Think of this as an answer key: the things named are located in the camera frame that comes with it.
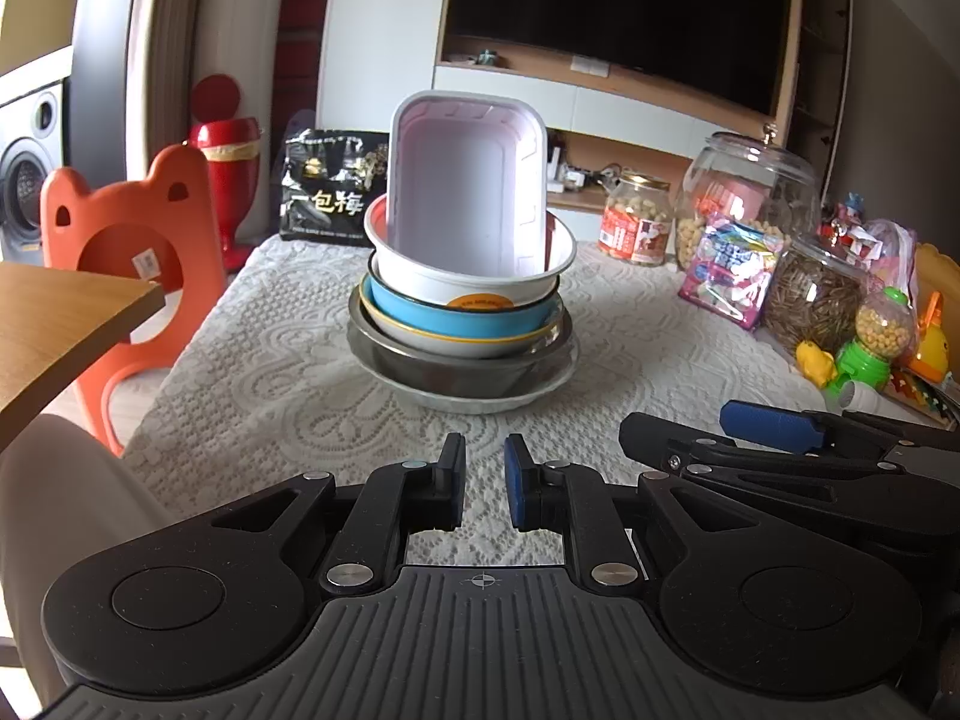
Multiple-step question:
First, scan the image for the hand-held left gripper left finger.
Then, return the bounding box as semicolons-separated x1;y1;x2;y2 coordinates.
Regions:
210;431;467;593

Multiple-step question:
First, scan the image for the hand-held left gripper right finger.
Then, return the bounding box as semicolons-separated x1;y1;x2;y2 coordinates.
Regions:
504;431;760;592

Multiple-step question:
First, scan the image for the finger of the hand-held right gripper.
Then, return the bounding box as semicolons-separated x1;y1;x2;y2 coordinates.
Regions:
619;412;960;550
718;399;960;460

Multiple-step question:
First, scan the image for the grey plate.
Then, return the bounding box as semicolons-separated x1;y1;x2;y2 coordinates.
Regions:
346;330;582;415

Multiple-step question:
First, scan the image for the black bowl white inside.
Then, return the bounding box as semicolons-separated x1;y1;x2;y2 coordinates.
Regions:
346;304;575;400

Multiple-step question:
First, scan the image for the blue bowl with yellow rim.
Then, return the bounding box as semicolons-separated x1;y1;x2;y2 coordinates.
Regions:
358;270;565;359

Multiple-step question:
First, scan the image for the white round paper bowl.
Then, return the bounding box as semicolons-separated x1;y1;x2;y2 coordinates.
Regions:
365;193;577;311

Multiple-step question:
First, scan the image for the white rectangular plastic container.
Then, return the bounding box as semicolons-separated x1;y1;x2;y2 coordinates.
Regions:
386;90;548;283

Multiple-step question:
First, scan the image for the small yellow toy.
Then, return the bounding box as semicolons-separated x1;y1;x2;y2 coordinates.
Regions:
795;340;839;389

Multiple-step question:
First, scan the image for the white plastic tube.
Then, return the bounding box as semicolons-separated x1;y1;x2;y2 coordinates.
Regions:
825;381;901;413

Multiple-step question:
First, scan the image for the green gumball dispenser toy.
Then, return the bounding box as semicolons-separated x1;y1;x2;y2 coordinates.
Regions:
823;286;917;395

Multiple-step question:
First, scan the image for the clear jar of sunflower seeds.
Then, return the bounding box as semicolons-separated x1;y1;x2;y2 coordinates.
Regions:
761;232;882;358

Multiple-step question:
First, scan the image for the colourful xylophone toy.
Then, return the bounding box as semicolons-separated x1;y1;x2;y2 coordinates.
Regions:
885;371;960;428

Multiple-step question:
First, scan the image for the pink marshmallow packet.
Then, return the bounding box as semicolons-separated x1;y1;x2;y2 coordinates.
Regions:
679;214;792;331

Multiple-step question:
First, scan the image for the yellow duck toy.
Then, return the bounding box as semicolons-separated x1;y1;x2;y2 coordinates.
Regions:
904;244;960;383

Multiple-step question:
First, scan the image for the white lace tablecloth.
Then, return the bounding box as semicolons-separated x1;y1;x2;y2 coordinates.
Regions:
124;232;960;511

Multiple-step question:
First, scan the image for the peanut jar with red label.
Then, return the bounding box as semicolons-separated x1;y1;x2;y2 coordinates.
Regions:
598;172;672;269

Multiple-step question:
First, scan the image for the pink plastic bag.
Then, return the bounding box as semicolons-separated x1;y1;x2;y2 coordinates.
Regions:
862;219;920;293

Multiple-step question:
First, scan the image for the red and blue figurine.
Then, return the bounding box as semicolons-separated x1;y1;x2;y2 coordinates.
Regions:
817;193;886;256

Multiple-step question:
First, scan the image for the large clear glass jar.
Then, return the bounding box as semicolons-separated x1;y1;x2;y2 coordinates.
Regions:
673;122;822;275

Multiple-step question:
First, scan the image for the black snack bag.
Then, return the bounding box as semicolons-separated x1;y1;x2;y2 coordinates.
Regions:
280;127;392;247

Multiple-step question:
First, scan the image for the person's leg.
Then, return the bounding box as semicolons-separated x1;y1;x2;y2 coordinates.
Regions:
0;412;181;706

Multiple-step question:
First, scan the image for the red bin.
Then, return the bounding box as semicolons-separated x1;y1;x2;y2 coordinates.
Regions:
187;73;265;271

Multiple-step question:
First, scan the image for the wooden table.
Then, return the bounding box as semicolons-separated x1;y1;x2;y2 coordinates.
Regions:
0;262;166;436

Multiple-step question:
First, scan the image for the orange bear-shaped chair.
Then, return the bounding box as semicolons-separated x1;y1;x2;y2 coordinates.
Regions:
39;142;230;458

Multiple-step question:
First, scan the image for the black television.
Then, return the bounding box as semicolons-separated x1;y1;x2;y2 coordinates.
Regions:
442;0;794;117

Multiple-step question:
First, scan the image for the washing machine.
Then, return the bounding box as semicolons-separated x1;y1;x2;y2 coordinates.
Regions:
0;79;72;267

